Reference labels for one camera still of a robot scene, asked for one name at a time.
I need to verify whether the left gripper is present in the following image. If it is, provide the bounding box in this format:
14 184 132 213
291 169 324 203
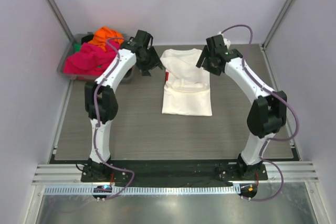
138 47 163 77

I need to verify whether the aluminium front rail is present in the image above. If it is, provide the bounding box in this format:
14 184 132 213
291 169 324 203
32 161 319 185

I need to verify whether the green t shirt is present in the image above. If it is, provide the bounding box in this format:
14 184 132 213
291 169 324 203
73 43 81 52

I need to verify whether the pink t shirt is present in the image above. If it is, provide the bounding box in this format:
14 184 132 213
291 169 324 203
63 43 117 76

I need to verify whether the white slotted cable duct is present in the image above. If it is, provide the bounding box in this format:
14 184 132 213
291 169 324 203
44 184 240 196

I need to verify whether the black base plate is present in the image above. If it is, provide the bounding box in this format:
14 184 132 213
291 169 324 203
81 159 268 182

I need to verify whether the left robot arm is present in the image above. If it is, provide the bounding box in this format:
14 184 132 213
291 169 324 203
81 37 163 182

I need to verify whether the left aluminium frame post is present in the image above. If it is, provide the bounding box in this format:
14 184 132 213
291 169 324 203
30 0 76 42

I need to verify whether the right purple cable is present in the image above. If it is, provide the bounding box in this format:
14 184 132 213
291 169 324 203
220 24 300 202

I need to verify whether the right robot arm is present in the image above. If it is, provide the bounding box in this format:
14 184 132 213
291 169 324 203
196 46 287 180

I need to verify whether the orange t shirt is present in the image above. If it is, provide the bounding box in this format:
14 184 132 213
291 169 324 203
88 26 124 51

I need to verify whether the aluminium frame post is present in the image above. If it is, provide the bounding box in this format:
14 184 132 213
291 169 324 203
30 0 76 42
261 0 295 51

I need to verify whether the right aluminium frame post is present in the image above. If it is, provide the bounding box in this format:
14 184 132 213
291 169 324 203
261 0 295 51

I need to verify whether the white t shirt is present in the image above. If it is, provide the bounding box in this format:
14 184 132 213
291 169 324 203
160 48 212 116

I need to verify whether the grey plastic bin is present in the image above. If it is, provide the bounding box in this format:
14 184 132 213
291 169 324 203
56 33 137 83

